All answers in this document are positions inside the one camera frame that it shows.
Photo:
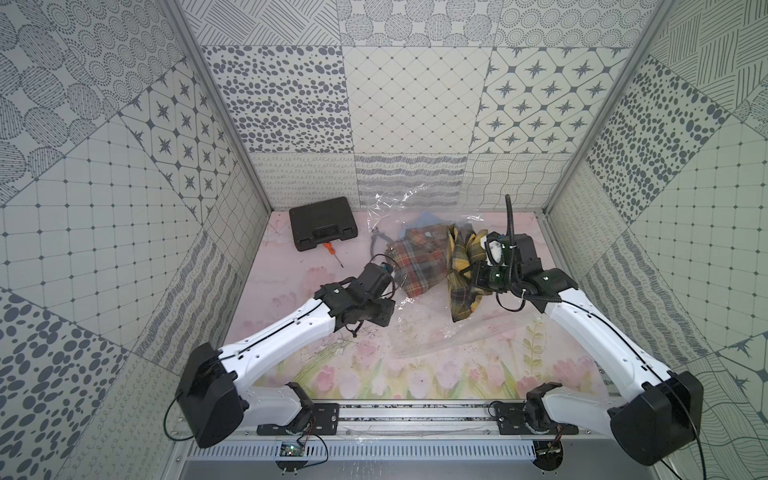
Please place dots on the blue handled pliers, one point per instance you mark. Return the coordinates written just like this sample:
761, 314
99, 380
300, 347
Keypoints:
379, 243

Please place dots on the yellow plaid shirt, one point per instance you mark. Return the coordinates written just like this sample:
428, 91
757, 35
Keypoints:
465, 247

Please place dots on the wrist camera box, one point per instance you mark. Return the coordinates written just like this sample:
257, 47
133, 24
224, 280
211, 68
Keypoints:
502, 250
375, 279

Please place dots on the clear plastic vacuum bag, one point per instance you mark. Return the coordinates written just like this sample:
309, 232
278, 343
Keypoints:
421, 326

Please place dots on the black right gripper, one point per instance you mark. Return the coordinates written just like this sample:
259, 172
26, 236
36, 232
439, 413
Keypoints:
478, 273

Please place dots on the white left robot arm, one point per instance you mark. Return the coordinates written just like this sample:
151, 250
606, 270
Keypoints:
216, 393

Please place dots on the red plaid shirt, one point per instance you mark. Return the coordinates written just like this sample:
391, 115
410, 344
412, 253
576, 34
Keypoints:
421, 257

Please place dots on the black plastic tool case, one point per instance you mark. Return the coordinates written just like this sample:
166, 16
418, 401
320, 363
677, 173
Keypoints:
322, 222

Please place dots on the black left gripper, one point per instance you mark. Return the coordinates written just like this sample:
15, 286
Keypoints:
381, 309

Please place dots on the orange handled screwdriver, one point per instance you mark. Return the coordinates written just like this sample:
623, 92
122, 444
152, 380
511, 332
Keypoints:
331, 250

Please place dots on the light blue shirt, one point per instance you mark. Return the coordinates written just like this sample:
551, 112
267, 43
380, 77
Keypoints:
427, 219

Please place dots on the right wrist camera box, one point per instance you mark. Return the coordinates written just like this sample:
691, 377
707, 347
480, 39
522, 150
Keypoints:
502, 250

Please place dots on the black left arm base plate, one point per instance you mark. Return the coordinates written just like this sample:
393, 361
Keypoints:
322, 418

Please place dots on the aluminium mounting rail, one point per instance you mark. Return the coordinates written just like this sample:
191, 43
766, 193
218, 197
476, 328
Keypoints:
420, 420

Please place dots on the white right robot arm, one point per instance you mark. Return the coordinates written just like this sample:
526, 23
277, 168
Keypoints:
659, 411

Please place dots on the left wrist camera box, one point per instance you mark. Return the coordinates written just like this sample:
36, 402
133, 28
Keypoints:
375, 279

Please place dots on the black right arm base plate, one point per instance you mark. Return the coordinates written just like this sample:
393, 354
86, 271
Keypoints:
514, 418

